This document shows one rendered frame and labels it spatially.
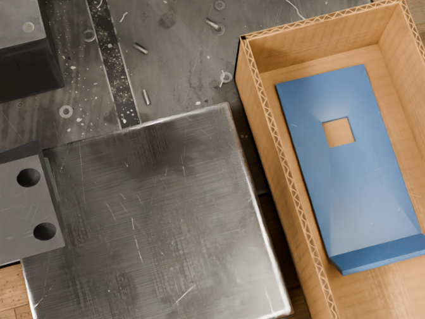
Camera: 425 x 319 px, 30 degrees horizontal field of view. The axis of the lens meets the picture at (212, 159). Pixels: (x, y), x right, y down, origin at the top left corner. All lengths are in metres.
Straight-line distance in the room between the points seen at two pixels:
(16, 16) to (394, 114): 0.28
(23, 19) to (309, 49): 0.21
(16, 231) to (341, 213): 0.29
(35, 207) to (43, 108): 0.26
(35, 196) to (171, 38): 0.30
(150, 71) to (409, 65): 0.19
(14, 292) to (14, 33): 0.18
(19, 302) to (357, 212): 0.25
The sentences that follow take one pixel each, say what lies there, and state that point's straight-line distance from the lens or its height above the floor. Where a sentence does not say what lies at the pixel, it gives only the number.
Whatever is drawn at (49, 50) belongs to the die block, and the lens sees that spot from 0.55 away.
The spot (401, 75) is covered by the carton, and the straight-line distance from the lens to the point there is 0.60.
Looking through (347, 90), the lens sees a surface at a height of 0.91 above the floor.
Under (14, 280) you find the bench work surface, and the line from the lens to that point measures 0.58.
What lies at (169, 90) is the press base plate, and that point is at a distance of 0.60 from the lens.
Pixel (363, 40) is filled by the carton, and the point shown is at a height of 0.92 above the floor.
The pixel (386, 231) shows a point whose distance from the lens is 0.58.
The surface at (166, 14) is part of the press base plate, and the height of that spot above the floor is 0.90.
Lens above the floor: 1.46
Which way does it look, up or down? 72 degrees down
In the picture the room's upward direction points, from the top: 6 degrees clockwise
